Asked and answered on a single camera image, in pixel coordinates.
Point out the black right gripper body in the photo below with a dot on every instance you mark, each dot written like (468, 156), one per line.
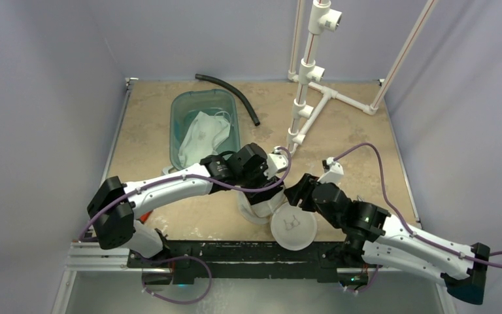
(304, 190)

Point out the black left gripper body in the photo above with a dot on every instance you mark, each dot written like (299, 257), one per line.
(256, 180)

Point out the pale mint white bra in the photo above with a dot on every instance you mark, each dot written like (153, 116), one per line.
(203, 137)

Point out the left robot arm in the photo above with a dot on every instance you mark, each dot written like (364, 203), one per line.
(116, 207)

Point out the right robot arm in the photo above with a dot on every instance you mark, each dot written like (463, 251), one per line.
(375, 236)

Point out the teal transparent plastic tub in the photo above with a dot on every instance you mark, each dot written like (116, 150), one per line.
(185, 108)

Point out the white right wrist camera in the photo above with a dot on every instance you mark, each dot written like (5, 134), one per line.
(333, 171)

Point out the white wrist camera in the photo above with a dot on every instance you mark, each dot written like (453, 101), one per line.
(277, 162)
(333, 171)

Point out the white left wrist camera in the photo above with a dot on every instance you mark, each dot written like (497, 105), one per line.
(277, 162)

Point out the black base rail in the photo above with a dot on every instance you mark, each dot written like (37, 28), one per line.
(324, 262)

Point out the white PVC pipe frame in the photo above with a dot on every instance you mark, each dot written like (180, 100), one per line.
(311, 96)

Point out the red handled adjustable wrench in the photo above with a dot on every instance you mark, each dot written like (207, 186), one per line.
(144, 217)

